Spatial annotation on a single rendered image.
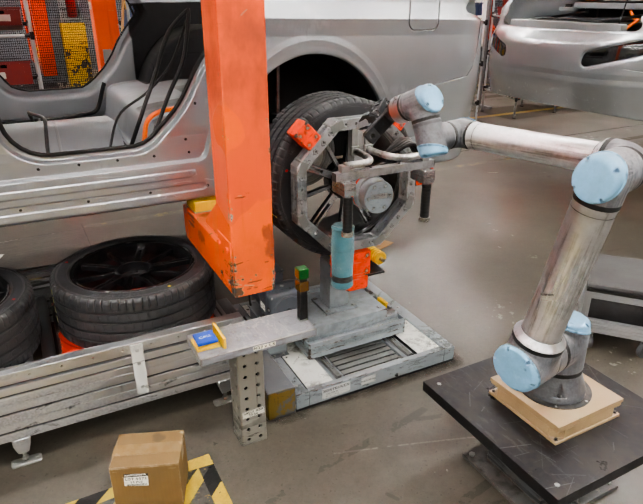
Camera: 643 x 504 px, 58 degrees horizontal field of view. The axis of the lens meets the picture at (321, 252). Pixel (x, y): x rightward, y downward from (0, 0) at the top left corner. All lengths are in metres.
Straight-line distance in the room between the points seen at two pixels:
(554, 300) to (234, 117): 1.12
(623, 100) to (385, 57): 2.16
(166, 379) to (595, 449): 1.50
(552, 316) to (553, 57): 3.20
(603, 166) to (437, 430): 1.29
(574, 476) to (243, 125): 1.46
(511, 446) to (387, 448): 0.55
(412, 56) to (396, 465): 1.80
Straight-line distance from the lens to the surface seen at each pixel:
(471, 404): 2.07
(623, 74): 4.50
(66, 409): 2.34
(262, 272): 2.17
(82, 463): 2.40
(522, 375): 1.80
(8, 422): 2.35
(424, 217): 2.26
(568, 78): 4.62
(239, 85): 1.96
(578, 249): 1.61
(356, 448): 2.29
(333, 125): 2.20
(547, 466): 1.91
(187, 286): 2.36
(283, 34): 2.57
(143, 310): 2.32
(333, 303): 2.66
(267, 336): 2.07
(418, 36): 2.91
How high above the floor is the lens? 1.55
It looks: 24 degrees down
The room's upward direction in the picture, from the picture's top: straight up
